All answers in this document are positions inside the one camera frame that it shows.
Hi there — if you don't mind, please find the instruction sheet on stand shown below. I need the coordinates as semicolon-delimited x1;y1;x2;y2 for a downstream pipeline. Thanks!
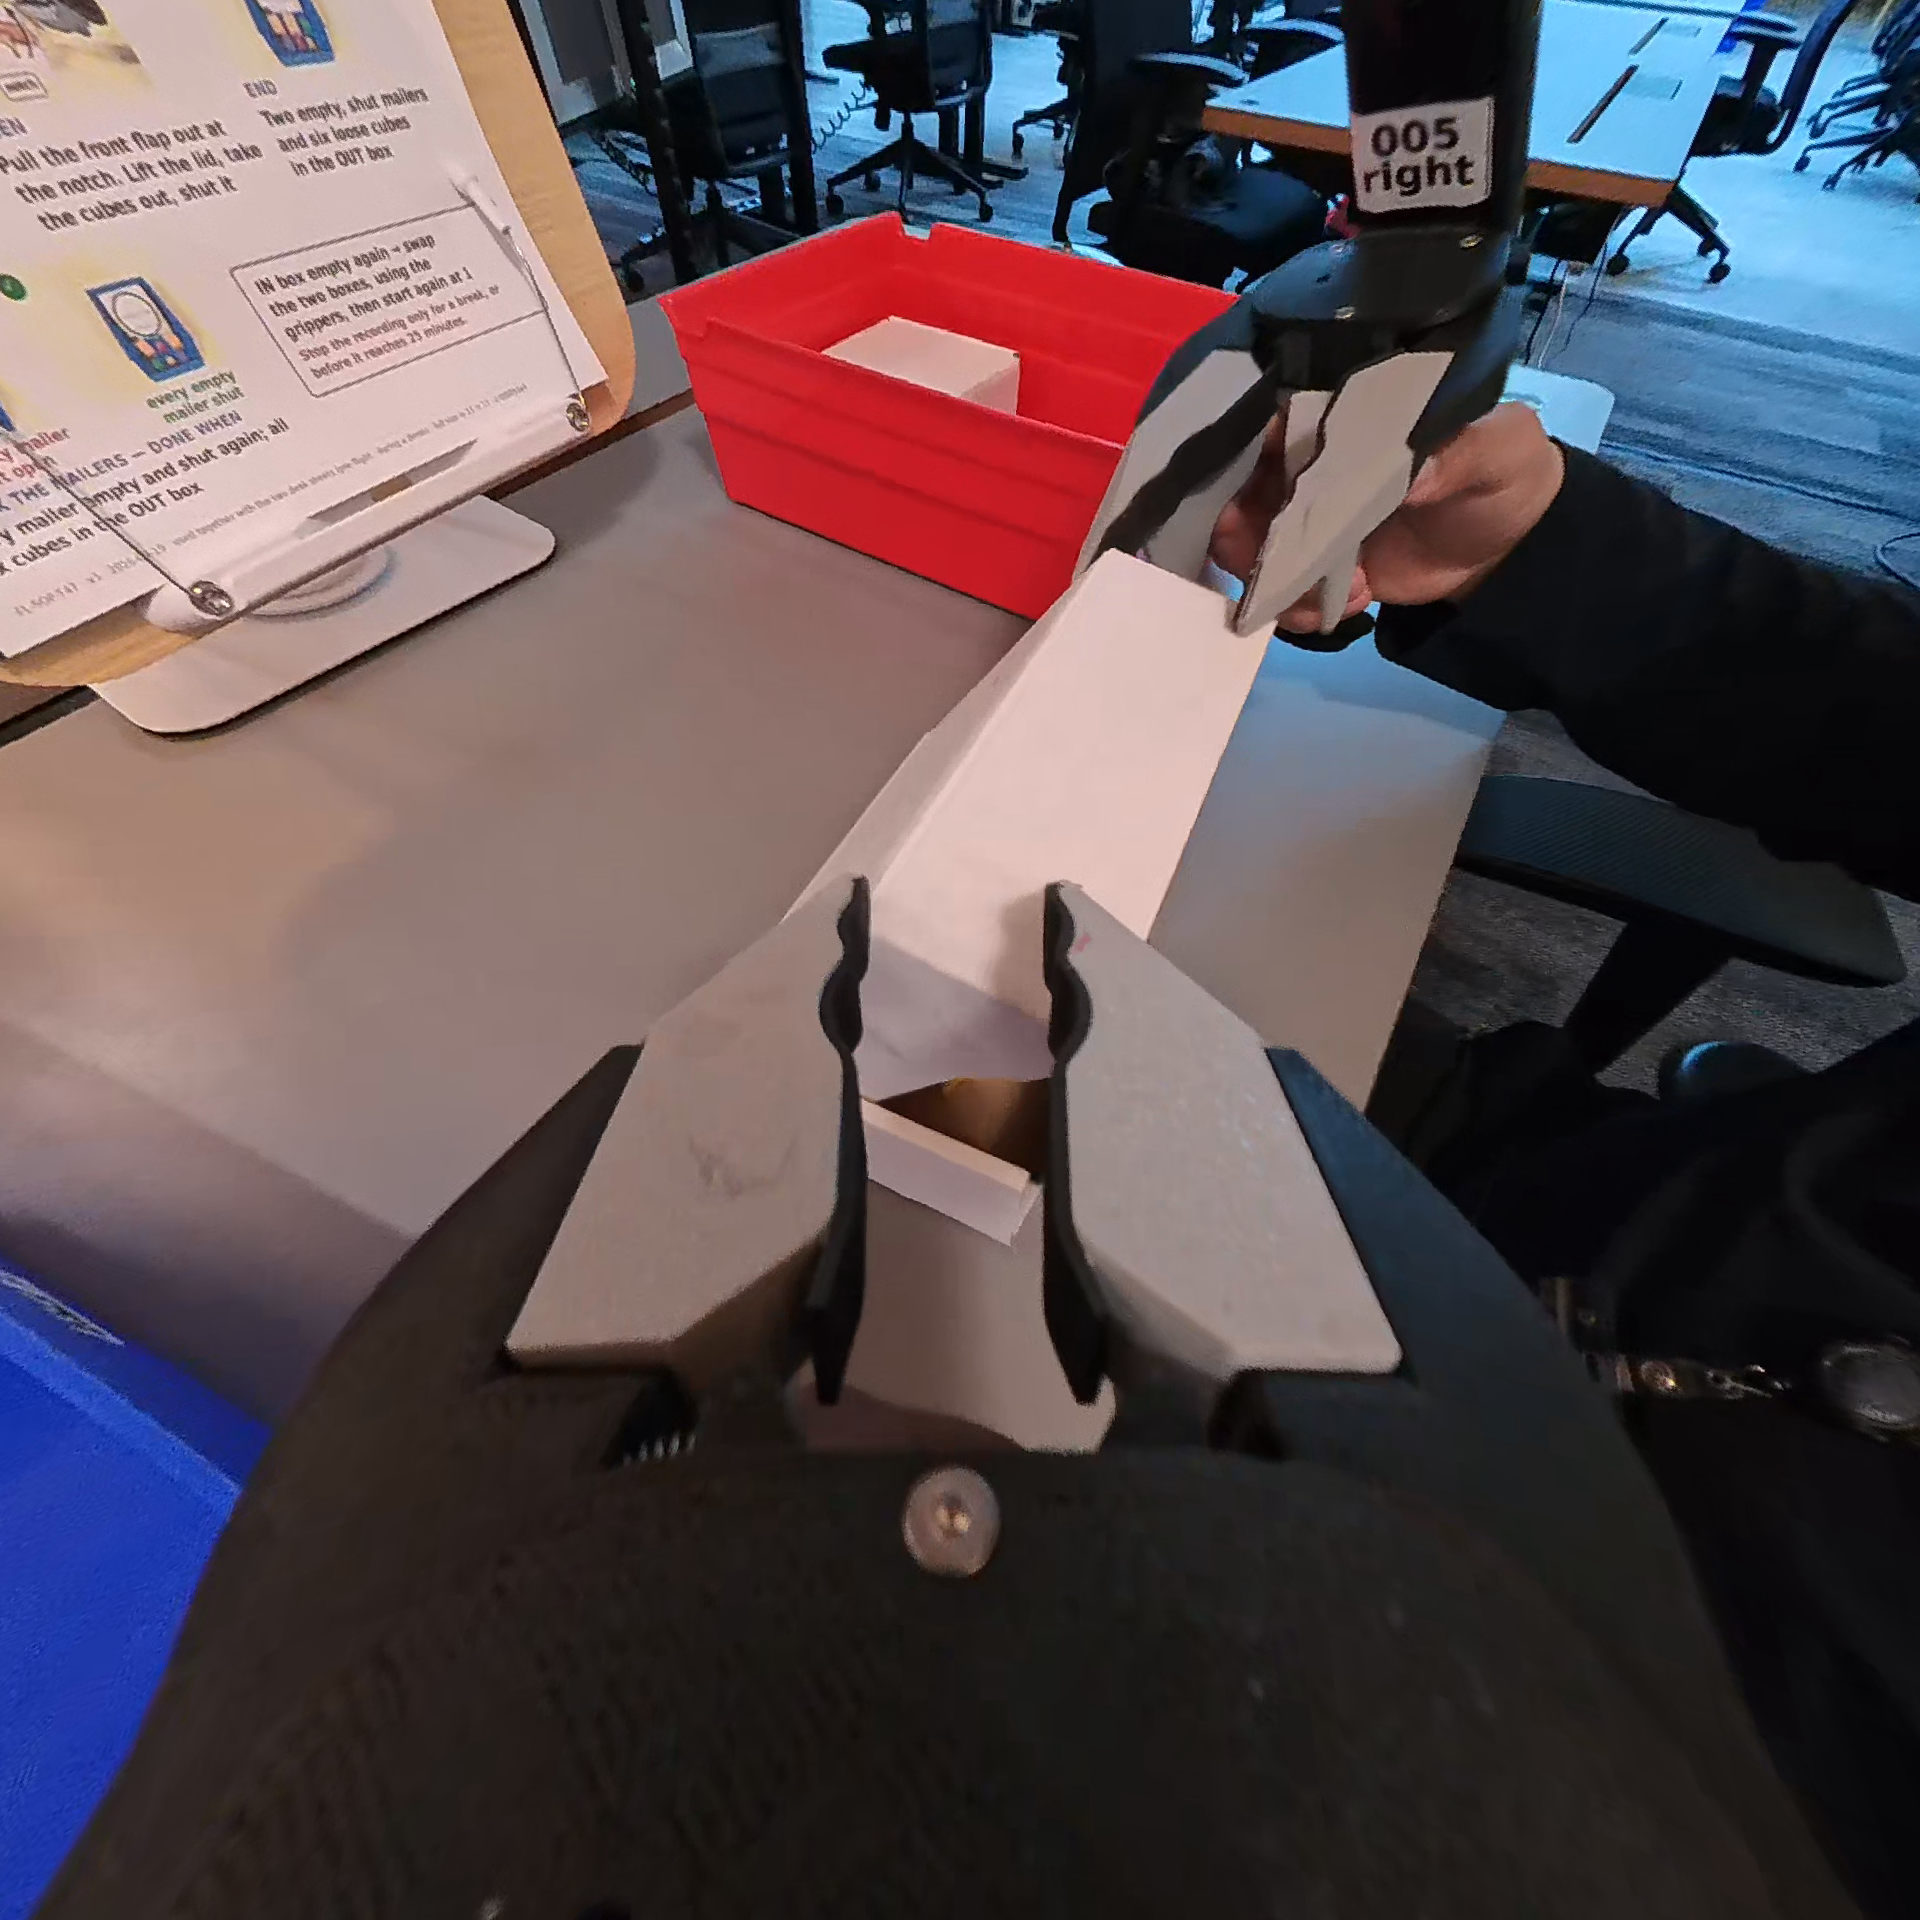
0;0;637;690

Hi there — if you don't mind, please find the blue plastic bin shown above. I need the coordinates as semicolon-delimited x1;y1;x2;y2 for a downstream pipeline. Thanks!
0;1266;271;1920

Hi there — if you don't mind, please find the black badge reel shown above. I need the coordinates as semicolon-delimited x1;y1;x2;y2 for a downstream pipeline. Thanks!
1561;1332;1920;1444

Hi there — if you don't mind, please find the white cardboard box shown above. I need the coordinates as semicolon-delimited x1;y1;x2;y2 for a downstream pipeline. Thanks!
790;556;1276;1246
825;318;1020;417

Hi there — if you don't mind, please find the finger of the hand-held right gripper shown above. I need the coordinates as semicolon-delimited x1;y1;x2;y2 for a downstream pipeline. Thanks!
1115;406;1291;586
1076;341;1281;574

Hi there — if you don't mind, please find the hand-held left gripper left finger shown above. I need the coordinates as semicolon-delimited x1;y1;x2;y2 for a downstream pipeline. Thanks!
506;875;876;1407

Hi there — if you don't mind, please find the person's right forearm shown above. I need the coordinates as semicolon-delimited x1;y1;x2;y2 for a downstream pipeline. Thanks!
1372;437;1920;901

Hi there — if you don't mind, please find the wooden-edged table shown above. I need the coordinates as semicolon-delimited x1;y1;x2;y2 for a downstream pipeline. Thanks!
1199;0;1777;210

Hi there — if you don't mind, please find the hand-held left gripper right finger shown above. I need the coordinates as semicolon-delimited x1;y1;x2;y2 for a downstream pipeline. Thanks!
1042;882;1403;1407

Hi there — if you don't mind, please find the red plastic bin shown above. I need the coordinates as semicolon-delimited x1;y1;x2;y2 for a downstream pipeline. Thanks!
654;210;1237;625

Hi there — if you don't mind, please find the row of black chairs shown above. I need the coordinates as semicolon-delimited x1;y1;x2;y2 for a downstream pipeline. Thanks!
814;0;1920;289

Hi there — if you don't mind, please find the person's right hand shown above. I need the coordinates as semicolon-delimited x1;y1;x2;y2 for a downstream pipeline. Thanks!
1205;406;1569;635

